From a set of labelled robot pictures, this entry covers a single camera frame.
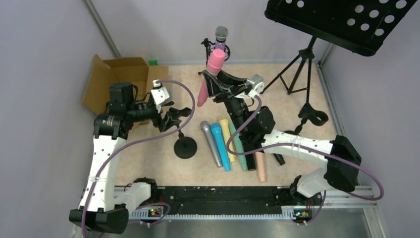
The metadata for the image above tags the mint green microphone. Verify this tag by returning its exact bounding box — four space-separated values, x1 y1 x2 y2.
229 122 248 171

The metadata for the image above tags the beige pink microphone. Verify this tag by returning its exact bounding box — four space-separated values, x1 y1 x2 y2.
254 152 267 182

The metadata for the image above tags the black microphone silver grille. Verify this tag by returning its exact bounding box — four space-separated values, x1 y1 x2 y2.
245 154 257 171

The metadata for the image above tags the black round-base stand with clip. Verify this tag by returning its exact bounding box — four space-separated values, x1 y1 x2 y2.
174 126 197 159

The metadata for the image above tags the silver grey microphone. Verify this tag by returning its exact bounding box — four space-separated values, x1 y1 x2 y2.
200 120 222 168

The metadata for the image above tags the cream yellow microphone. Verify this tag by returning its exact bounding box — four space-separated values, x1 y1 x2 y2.
218 116 235 163

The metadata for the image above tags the teal blue microphone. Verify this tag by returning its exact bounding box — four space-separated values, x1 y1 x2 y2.
210 122 231 172

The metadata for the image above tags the brown cardboard box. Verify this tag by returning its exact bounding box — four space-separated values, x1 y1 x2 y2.
83 55 173 135

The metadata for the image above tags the black shock mount tripod stand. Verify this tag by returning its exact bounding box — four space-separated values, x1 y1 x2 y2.
198 37 231 77

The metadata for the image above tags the purple glitter microphone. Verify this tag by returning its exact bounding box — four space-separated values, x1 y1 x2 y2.
215 26 228 51

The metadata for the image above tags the black round-base stand with holder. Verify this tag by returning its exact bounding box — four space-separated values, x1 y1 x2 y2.
287 103 329 135

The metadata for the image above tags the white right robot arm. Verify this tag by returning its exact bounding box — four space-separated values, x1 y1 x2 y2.
202 70 361 198

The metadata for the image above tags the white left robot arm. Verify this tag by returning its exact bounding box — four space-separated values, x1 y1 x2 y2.
69 80 195 238

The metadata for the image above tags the black music stand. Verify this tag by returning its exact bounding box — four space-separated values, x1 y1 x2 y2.
264 0 415 95

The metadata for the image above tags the green toy block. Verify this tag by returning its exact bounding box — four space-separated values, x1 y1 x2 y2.
149 59 158 66

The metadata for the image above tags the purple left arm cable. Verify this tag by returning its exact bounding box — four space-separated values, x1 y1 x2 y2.
80 78 197 238

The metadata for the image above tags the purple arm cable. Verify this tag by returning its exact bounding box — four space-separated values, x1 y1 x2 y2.
225 94 385 202
80 78 197 238

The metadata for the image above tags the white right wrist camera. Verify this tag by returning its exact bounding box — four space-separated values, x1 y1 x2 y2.
235 74 265 99

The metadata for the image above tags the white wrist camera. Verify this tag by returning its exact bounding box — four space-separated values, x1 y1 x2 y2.
151 80 172 106
235 74 265 99

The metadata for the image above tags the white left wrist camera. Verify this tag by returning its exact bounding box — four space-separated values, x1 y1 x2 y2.
151 80 172 106

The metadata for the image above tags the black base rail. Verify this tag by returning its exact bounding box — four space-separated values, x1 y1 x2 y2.
133 186 320 220

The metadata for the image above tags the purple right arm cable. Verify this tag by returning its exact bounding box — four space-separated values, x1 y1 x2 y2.
225 94 385 202

